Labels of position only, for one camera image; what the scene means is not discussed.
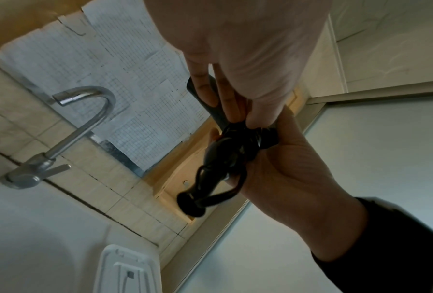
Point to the dark grey device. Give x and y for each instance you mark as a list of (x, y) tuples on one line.
[(211, 106)]

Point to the person's right forearm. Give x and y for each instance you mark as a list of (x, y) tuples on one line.
[(390, 246)]

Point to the sheets of gridded paper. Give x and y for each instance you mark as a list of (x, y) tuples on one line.
[(104, 71)]

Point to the white plastic tray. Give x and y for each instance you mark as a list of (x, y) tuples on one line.
[(127, 270)]

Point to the white sink basin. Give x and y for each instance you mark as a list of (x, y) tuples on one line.
[(39, 234)]

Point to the beige metal frame profile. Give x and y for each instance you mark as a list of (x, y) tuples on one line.
[(365, 96)]

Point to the person's right hand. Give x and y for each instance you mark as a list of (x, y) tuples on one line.
[(303, 177)]

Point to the silver curved faucet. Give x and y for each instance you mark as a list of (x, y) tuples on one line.
[(75, 126)]

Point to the person's left hand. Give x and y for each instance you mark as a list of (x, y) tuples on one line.
[(245, 40)]

